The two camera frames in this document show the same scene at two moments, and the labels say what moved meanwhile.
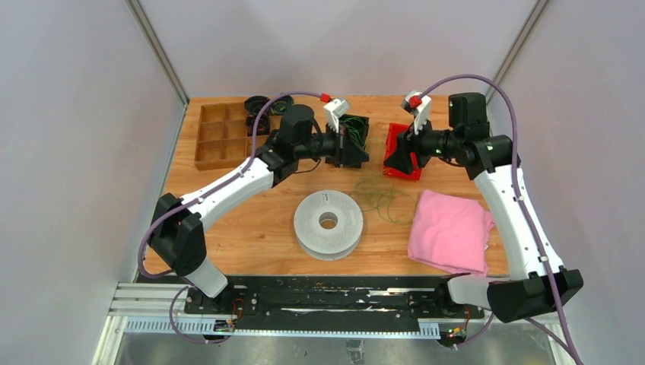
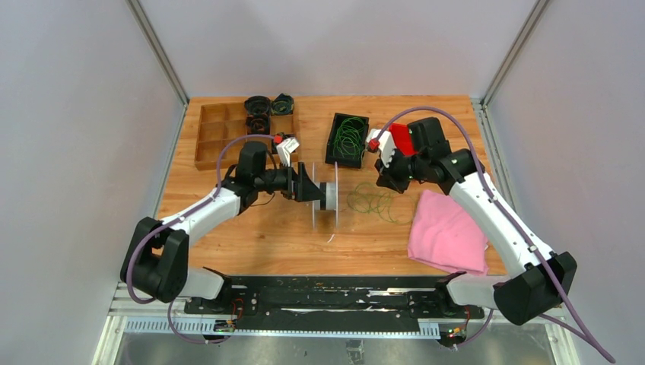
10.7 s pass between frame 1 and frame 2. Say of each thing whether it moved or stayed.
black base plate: stayed
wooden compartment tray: stayed
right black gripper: moved
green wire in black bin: stayed
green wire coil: stayed
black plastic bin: stayed
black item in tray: stayed
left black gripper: moved
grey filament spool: moved
